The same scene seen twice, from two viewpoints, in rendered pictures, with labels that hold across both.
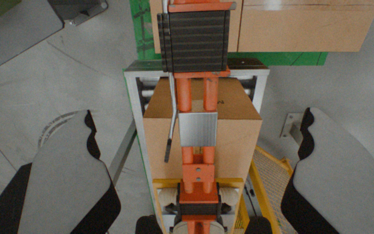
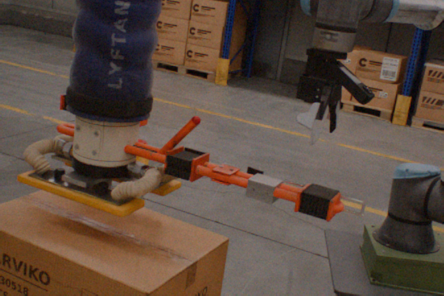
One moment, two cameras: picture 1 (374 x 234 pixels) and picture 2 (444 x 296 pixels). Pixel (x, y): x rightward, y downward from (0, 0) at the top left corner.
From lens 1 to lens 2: 1.36 m
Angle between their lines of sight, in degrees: 63
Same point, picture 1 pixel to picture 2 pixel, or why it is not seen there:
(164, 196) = not seen: hidden behind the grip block
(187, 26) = (330, 192)
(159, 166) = (154, 217)
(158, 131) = (204, 236)
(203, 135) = (261, 179)
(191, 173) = (229, 168)
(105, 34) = not seen: outside the picture
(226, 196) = (147, 183)
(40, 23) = (347, 281)
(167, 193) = not seen: hidden behind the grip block
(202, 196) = (201, 161)
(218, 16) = (329, 197)
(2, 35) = (350, 259)
